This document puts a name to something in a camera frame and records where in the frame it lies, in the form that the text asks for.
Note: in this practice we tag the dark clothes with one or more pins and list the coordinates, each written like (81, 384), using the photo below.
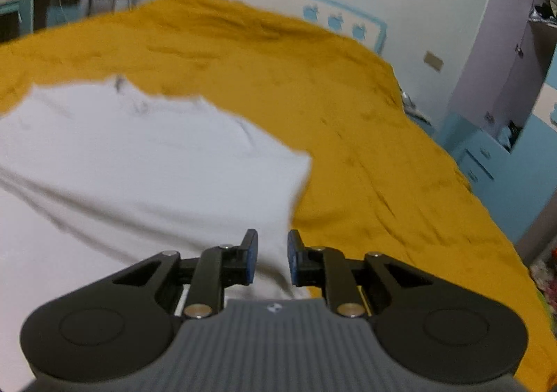
(509, 133)

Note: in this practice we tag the floral cloth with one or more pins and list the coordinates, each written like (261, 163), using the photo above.
(544, 272)

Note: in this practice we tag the yellow blanket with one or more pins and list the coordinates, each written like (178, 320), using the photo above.
(348, 113)

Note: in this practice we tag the grey white object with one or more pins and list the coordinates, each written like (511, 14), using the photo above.
(411, 107)

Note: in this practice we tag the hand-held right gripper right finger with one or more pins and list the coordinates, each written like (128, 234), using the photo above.
(295, 262)

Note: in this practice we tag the white printed t-shirt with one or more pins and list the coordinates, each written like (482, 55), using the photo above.
(130, 178)

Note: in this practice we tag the white blue wardrobe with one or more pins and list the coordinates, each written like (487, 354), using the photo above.
(491, 48)

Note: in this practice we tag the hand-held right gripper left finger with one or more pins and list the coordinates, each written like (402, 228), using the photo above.
(250, 262)

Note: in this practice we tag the blue desk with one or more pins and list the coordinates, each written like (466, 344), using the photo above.
(52, 11)

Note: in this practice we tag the beige wall socket plate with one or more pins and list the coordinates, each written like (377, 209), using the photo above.
(434, 61)

